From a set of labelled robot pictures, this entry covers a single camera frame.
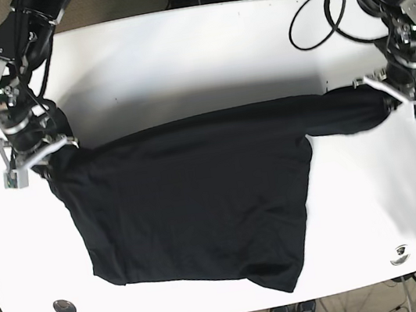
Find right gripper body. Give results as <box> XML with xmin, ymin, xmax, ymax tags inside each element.
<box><xmin>0</xmin><ymin>59</ymin><xmax>79</xmax><ymax>190</ymax></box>

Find plain black T-shirt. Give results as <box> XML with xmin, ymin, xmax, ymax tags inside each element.
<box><xmin>43</xmin><ymin>85</ymin><xmax>391</xmax><ymax>293</ymax></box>

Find metal table grommet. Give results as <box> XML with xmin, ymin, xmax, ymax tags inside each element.
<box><xmin>390</xmin><ymin>244</ymin><xmax>411</xmax><ymax>267</ymax></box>
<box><xmin>52</xmin><ymin>299</ymin><xmax>77</xmax><ymax>312</ymax></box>

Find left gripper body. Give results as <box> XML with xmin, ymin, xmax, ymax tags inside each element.
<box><xmin>353</xmin><ymin>13</ymin><xmax>416</xmax><ymax>118</ymax></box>

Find right metal table grommet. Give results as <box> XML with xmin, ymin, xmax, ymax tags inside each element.
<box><xmin>390</xmin><ymin>244</ymin><xmax>411</xmax><ymax>267</ymax></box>

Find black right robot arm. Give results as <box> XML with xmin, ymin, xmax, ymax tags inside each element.
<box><xmin>0</xmin><ymin>0</ymin><xmax>77</xmax><ymax>189</ymax></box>

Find left metal table grommet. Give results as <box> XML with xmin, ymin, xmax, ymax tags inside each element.
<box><xmin>52</xmin><ymin>299</ymin><xmax>77</xmax><ymax>312</ymax></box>

